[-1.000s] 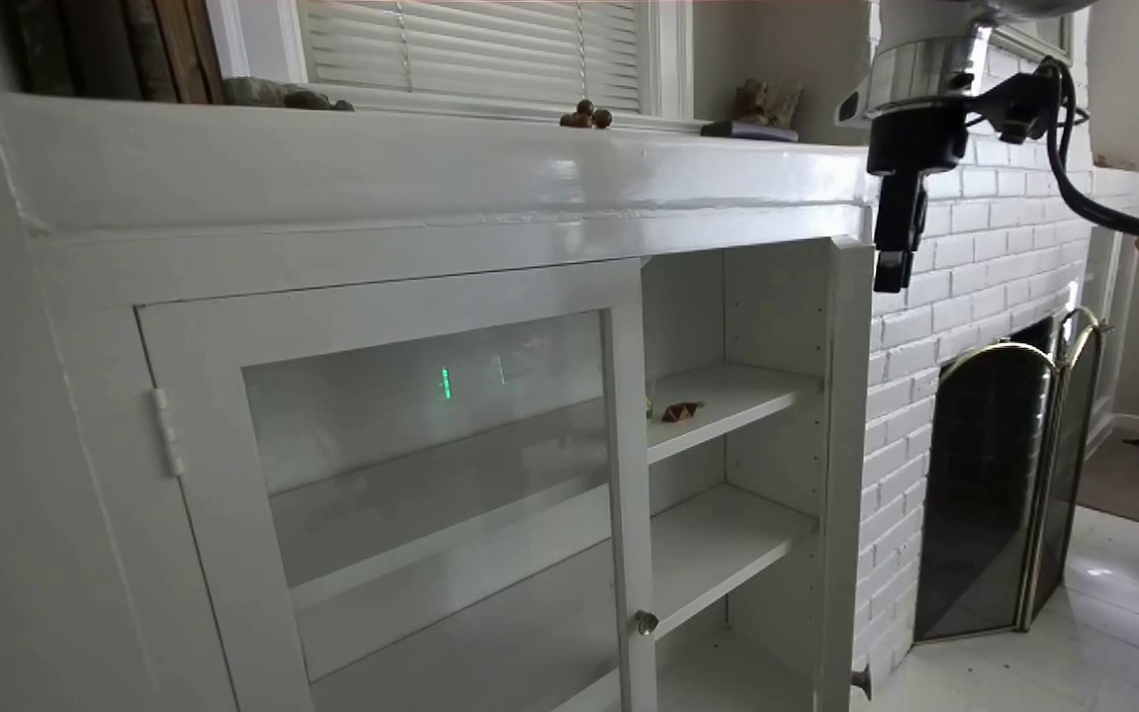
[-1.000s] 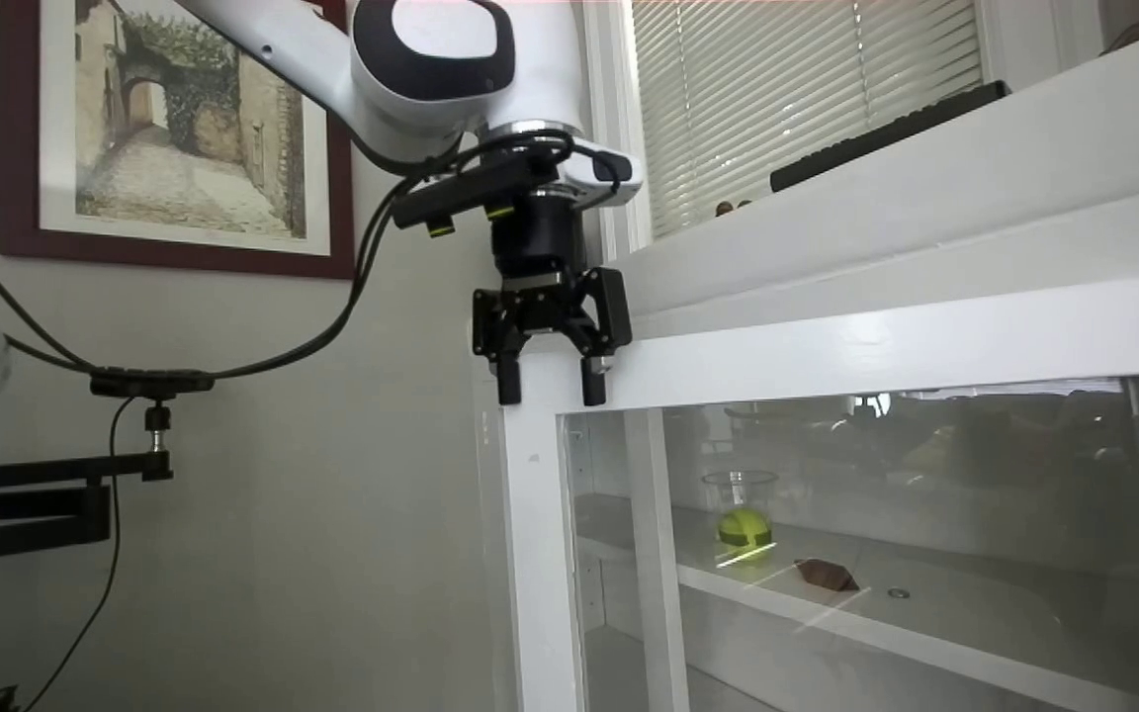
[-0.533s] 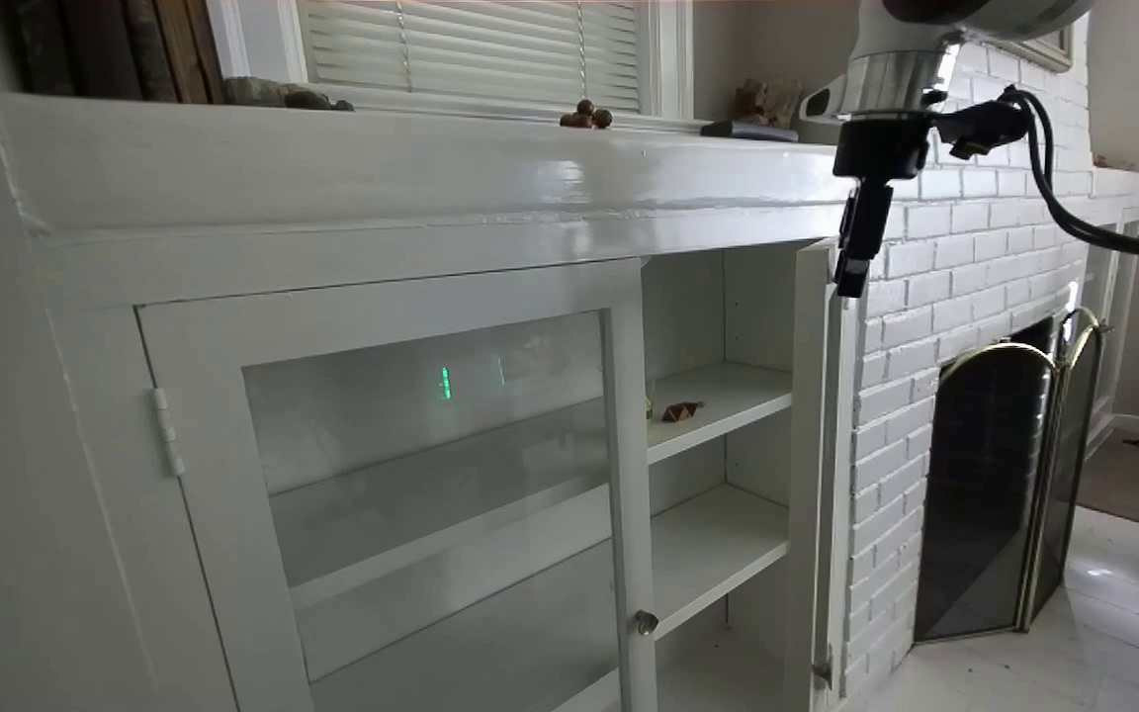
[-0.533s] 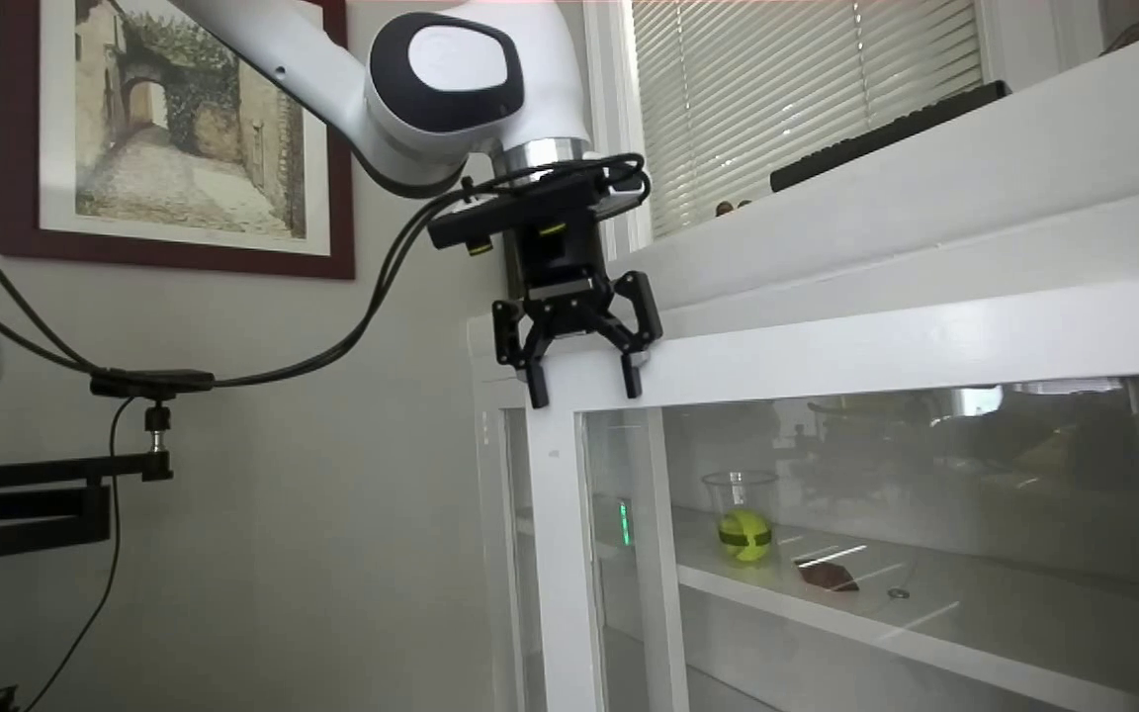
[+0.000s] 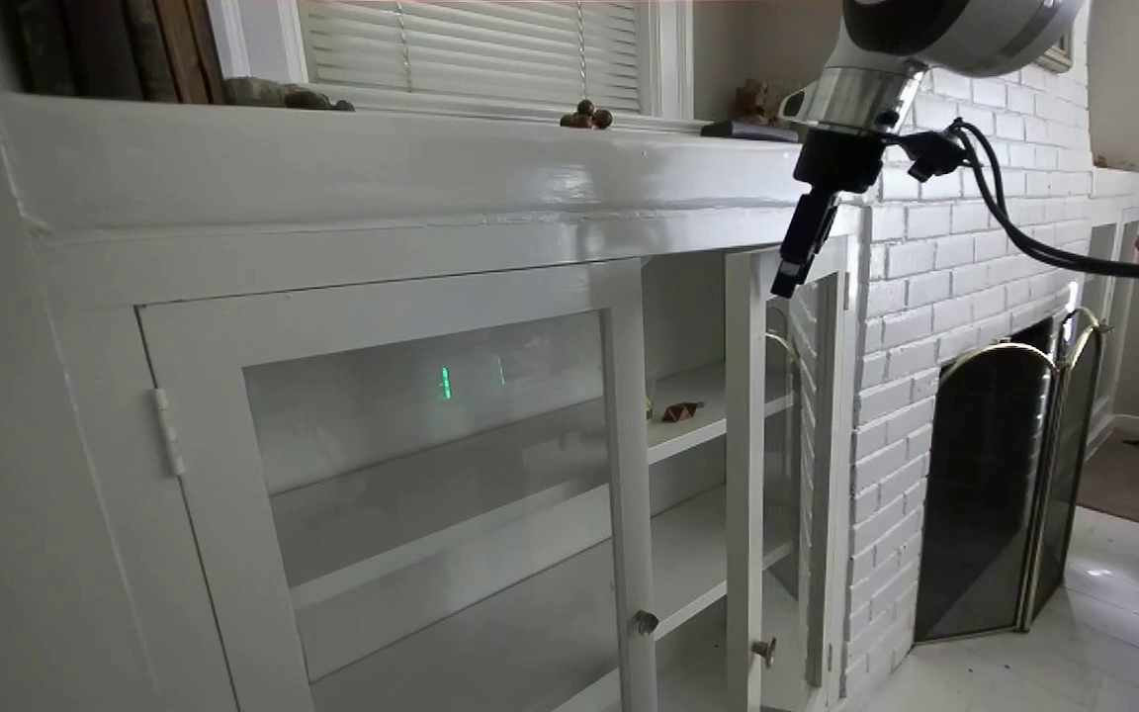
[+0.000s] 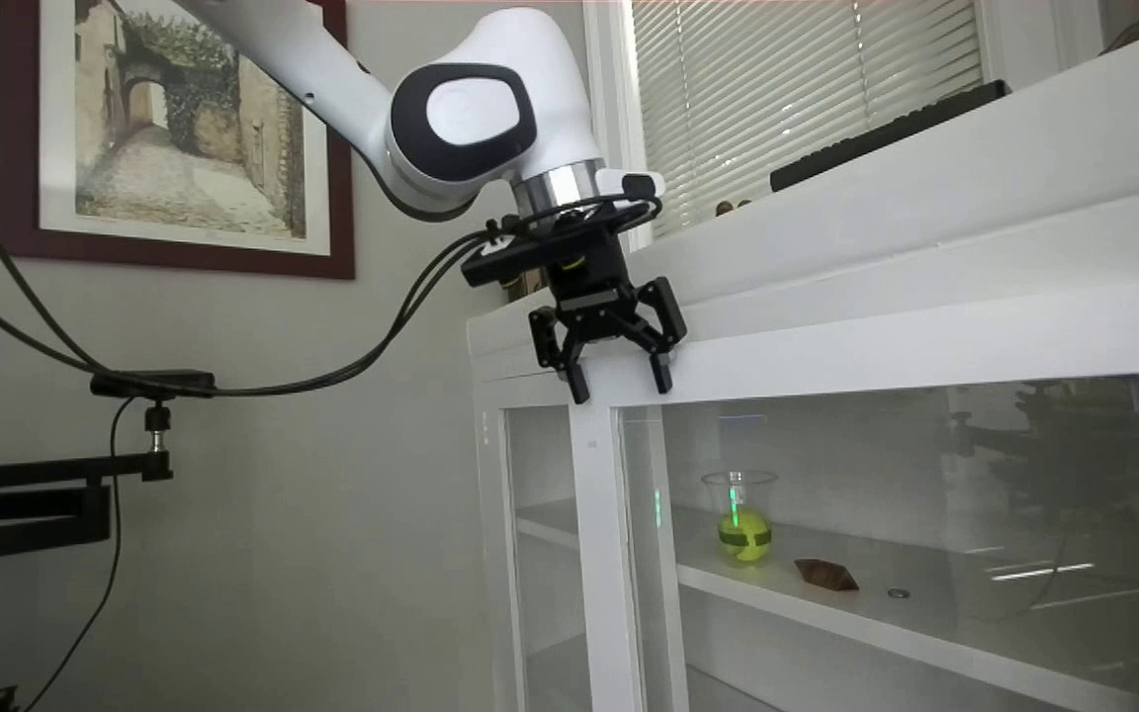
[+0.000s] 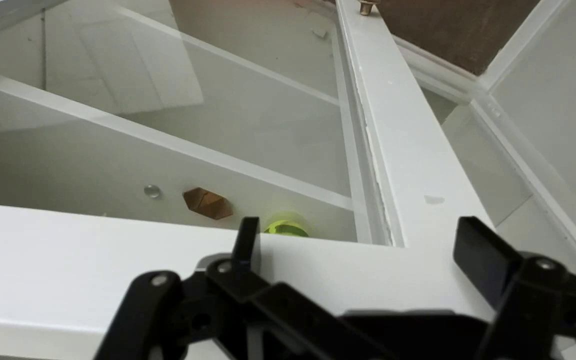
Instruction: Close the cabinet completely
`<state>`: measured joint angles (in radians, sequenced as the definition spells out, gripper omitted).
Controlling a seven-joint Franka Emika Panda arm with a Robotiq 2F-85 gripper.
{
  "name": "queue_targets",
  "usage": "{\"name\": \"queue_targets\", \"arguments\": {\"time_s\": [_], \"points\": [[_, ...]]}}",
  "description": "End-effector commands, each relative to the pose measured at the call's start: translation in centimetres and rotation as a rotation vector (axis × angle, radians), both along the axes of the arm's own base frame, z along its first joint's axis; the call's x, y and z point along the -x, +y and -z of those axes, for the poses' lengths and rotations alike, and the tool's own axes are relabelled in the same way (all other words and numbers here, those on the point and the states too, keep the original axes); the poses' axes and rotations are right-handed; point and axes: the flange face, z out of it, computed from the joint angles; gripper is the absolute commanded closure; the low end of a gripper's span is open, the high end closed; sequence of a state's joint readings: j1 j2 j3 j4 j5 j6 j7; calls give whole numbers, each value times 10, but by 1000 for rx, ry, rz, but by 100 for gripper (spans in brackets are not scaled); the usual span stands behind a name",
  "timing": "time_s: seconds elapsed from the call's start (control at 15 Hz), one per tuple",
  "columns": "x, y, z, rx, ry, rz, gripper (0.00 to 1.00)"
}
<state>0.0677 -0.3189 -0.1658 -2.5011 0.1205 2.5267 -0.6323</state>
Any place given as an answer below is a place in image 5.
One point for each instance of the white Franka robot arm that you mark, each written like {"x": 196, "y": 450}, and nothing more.
{"x": 979, "y": 33}

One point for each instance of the brown book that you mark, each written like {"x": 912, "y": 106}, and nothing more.
{"x": 196, "y": 44}
{"x": 150, "y": 44}

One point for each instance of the white brick fireplace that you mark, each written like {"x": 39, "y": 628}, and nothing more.
{"x": 937, "y": 251}

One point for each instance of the white cabinet shelf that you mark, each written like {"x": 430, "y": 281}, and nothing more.
{"x": 691, "y": 428}
{"x": 691, "y": 557}

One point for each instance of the white window blinds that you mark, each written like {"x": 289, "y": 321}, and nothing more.
{"x": 465, "y": 44}

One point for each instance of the white built-in cabinet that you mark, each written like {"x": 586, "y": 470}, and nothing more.
{"x": 395, "y": 185}

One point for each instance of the dark book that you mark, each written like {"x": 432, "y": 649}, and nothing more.
{"x": 97, "y": 44}
{"x": 38, "y": 44}

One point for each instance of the white glass cabinet door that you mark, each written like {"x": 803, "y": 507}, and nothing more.
{"x": 207, "y": 528}
{"x": 746, "y": 461}

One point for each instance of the white window frame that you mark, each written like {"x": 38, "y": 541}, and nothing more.
{"x": 258, "y": 40}

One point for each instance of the small brown pinecone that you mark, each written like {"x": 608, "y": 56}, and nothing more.
{"x": 586, "y": 116}

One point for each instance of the metal door knob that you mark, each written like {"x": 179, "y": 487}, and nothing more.
{"x": 766, "y": 645}
{"x": 644, "y": 619}

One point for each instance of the brass trimmed fireplace screen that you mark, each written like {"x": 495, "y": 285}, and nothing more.
{"x": 979, "y": 501}

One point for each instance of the white door hinge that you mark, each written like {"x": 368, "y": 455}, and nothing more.
{"x": 169, "y": 432}

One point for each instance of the small brown object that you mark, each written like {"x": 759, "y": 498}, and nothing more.
{"x": 680, "y": 412}

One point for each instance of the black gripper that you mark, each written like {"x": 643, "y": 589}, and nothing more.
{"x": 838, "y": 161}

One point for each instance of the grey brown rock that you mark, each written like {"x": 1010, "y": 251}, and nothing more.
{"x": 281, "y": 98}

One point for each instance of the dark brown decorative object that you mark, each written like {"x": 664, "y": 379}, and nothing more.
{"x": 753, "y": 106}

